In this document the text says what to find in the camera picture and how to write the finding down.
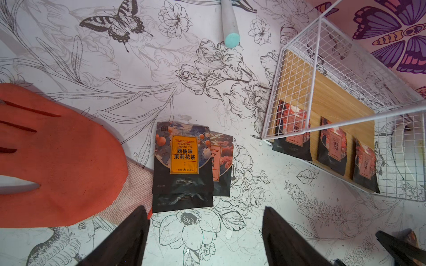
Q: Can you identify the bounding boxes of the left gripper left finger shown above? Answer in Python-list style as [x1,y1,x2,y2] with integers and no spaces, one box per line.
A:
[78,206,150,266]

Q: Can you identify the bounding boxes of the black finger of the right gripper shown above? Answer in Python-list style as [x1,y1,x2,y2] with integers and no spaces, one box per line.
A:
[375,231,426,266]

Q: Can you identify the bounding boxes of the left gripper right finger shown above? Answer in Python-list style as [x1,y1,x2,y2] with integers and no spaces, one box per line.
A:
[262,207,331,266]

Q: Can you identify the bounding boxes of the red tea bag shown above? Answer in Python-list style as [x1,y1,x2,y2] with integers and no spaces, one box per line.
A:
[317,127,347,176]
[272,100,312,161]
[210,131,234,197]
[352,139,381,194]

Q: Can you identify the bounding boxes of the orange tea bag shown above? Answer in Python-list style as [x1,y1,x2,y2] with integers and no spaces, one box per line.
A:
[153,121,214,195]

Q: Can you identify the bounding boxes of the teal and white spatula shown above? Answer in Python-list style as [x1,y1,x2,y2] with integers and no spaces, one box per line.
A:
[221,0,241,48]

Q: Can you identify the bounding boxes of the white wire three-tier shelf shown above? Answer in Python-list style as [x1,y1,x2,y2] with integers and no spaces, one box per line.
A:
[261,1,426,202]

